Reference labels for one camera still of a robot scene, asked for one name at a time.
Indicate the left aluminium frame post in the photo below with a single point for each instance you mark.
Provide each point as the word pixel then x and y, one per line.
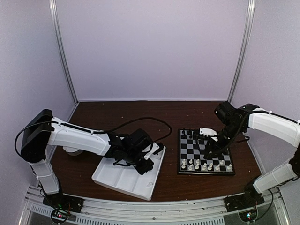
pixel 63 59

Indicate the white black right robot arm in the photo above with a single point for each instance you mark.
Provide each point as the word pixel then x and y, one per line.
pixel 250 116

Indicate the aluminium frame post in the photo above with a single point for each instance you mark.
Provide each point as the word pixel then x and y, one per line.
pixel 63 59
pixel 244 44

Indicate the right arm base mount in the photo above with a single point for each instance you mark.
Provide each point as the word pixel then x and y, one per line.
pixel 244 206

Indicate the white scalloped bowl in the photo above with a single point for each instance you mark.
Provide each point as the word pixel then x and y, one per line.
pixel 72 151

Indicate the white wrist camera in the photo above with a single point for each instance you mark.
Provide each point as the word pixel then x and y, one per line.
pixel 153 149
pixel 207 133

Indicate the white plastic compartment tray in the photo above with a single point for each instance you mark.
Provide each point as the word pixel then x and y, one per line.
pixel 127 180

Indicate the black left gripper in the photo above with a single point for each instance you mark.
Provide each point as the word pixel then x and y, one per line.
pixel 148 166

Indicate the row of black chess pieces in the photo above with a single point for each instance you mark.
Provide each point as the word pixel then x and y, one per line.
pixel 189 134

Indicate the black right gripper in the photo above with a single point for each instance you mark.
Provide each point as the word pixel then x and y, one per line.
pixel 214 147

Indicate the front aluminium rail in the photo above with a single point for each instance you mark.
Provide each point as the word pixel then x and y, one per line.
pixel 194 212

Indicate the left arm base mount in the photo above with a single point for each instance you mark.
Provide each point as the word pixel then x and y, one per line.
pixel 63 208

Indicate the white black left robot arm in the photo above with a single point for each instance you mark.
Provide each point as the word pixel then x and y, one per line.
pixel 44 130

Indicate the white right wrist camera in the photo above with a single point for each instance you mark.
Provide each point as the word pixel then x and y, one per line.
pixel 207 133

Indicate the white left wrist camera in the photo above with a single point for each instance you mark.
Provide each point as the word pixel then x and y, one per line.
pixel 153 149

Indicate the right aluminium frame post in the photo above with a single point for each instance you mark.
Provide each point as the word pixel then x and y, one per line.
pixel 244 44

